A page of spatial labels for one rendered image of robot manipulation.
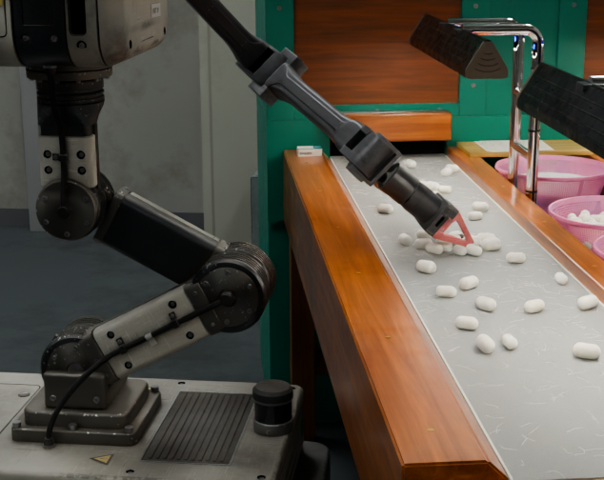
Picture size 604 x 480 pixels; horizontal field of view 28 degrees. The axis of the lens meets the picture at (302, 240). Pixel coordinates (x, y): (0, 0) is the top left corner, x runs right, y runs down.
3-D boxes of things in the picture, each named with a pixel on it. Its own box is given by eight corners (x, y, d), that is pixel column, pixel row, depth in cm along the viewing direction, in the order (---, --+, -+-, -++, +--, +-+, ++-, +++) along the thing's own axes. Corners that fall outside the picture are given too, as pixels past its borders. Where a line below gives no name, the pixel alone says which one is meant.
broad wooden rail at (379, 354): (399, 616, 133) (402, 464, 128) (283, 220, 307) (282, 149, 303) (505, 610, 134) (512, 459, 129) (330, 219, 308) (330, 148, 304)
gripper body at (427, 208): (445, 197, 221) (415, 172, 219) (456, 210, 211) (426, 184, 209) (421, 224, 222) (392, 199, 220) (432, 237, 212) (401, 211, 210)
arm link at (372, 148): (242, 80, 240) (280, 42, 240) (258, 97, 244) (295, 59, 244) (349, 173, 208) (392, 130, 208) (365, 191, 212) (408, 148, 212)
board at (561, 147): (469, 157, 291) (470, 152, 291) (456, 146, 306) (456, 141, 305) (601, 154, 294) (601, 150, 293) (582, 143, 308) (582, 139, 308)
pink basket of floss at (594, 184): (571, 225, 263) (573, 183, 260) (471, 207, 280) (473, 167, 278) (630, 204, 282) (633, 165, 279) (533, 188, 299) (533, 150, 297)
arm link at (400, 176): (377, 186, 211) (398, 161, 210) (370, 181, 217) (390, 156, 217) (406, 210, 212) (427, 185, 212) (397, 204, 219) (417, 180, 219)
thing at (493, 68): (466, 79, 223) (467, 40, 221) (409, 45, 282) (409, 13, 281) (508, 78, 223) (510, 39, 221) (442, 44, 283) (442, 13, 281)
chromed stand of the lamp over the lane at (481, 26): (451, 239, 252) (457, 25, 240) (432, 216, 271) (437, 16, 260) (539, 236, 254) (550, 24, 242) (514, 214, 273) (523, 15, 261)
